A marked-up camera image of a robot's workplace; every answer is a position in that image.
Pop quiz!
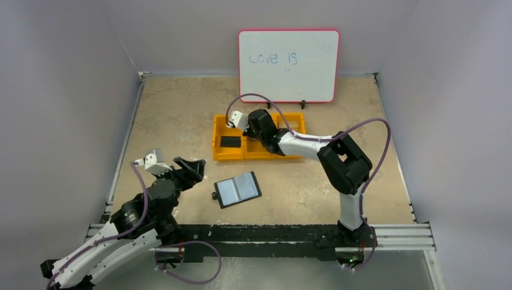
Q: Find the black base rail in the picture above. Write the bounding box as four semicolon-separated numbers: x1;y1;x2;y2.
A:
142;212;381;265

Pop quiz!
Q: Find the pink framed whiteboard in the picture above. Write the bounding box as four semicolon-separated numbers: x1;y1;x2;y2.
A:
238;28;341;103

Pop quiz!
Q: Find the middle yellow bin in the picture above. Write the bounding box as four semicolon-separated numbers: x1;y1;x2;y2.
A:
244;136;275;160

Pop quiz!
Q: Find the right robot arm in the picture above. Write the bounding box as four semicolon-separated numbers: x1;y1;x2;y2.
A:
228;109;373;246

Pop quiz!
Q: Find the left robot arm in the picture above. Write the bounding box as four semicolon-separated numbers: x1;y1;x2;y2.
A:
40;152;206;289

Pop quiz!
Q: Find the black card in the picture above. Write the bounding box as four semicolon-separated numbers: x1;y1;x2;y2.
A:
219;135;242;148

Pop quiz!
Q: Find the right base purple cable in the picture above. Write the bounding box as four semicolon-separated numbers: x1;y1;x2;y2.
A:
340;226;382;274

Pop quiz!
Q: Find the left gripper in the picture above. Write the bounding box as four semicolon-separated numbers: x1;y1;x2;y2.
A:
152;156;205;219

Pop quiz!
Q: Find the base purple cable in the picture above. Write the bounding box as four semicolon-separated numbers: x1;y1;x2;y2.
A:
153;240;222;285
340;226;382;274

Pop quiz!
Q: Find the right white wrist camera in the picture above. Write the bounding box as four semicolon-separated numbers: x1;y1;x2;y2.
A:
226;111;249;131

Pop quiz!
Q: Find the left yellow bin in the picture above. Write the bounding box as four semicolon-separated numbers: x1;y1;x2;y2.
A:
212;115;245;161

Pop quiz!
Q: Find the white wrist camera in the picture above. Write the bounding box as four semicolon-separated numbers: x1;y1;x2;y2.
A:
226;111;249;131
133;149;171;177

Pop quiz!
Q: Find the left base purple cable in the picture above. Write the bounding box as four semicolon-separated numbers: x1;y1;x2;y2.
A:
153;240;222;285

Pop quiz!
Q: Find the gold striped card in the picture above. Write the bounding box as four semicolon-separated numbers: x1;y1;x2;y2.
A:
278;121;300;131

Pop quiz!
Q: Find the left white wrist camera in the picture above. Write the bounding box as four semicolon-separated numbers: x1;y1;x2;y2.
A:
133;149;171;177

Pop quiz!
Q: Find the aluminium frame rail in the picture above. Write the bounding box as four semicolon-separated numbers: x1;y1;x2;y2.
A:
82;224;437;252

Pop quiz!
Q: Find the black leather card holder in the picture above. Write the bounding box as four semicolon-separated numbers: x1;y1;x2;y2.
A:
211;171;262;208

